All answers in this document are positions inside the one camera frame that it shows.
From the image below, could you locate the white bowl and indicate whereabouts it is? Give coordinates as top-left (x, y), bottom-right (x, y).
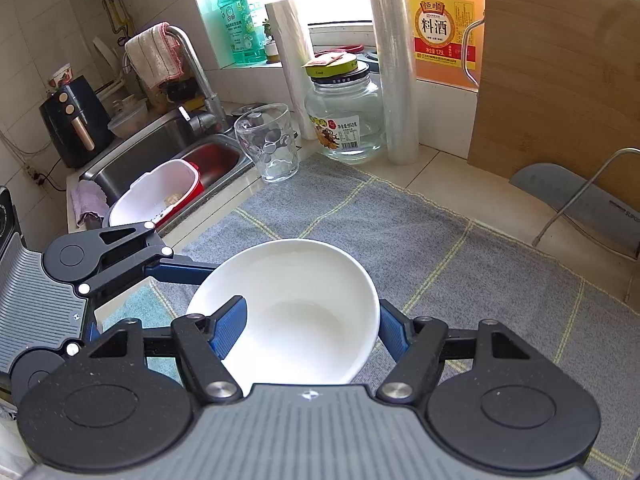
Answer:
top-left (188, 240), bottom-right (380, 391)

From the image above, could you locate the teal towel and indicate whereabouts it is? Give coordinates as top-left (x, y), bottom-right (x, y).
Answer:
top-left (94, 282), bottom-right (187, 386)

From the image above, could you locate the grey dish mat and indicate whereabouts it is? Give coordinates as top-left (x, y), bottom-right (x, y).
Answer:
top-left (168, 155), bottom-right (639, 479)

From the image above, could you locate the black air fryer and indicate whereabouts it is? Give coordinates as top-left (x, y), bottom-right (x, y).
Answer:
top-left (39, 76), bottom-right (115, 169)

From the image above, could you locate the red basin in sink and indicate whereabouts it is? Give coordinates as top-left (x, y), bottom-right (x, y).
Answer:
top-left (182, 142), bottom-right (241, 194)

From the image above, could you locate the steel sink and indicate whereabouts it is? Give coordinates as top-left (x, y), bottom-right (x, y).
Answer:
top-left (80, 107), bottom-right (253, 231)

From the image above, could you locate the steel faucet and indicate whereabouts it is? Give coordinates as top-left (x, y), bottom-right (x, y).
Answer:
top-left (122, 25), bottom-right (229, 135)

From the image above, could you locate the pink striped cloth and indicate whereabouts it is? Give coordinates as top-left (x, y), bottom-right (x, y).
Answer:
top-left (125, 22), bottom-right (184, 90)

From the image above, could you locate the clear glass cup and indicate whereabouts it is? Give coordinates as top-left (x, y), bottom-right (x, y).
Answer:
top-left (234, 103), bottom-right (299, 183)

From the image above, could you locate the glass jar with lid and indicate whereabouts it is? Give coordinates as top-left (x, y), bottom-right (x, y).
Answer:
top-left (304, 51), bottom-right (385, 165)

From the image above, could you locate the green dish soap bottle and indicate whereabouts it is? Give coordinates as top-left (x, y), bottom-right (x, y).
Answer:
top-left (217, 0), bottom-right (267, 65)

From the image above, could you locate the bamboo cutting board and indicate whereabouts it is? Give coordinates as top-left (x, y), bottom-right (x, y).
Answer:
top-left (468, 0), bottom-right (639, 208)

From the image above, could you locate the white bag roll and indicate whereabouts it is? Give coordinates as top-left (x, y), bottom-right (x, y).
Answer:
top-left (266, 0), bottom-right (317, 141)

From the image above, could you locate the orange cooking wine jug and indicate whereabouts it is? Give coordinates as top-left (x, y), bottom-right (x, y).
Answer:
top-left (408, 0), bottom-right (485, 90)

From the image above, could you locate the plastic wrap roll tall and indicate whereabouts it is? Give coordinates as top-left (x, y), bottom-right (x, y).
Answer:
top-left (370, 0), bottom-right (419, 166)

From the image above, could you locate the kitchen knife black handle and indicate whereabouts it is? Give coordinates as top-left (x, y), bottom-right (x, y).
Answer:
top-left (510, 162), bottom-right (640, 256)

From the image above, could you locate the wire board rack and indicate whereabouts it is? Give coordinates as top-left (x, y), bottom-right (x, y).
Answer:
top-left (530, 148), bottom-right (640, 304)

